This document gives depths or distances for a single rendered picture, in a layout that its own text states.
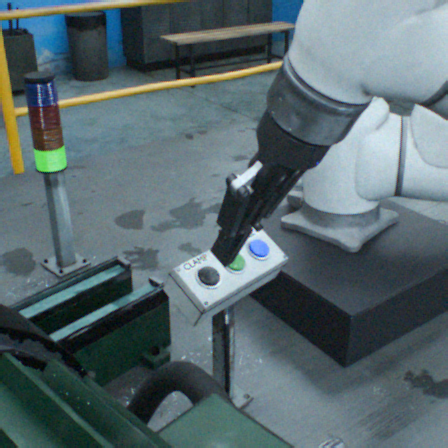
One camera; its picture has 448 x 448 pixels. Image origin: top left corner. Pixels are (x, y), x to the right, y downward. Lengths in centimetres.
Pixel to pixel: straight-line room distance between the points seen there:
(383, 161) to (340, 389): 41
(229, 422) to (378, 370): 84
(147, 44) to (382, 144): 513
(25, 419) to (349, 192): 99
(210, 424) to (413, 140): 94
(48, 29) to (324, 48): 575
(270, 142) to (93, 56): 541
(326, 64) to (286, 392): 63
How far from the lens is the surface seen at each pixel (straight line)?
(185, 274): 79
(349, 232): 120
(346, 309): 102
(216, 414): 26
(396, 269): 114
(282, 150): 59
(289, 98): 56
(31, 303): 105
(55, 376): 26
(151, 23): 615
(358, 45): 51
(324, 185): 116
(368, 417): 100
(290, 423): 97
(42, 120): 121
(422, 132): 113
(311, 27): 53
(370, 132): 113
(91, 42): 594
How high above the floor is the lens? 150
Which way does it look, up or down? 28 degrees down
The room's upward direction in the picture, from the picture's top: straight up
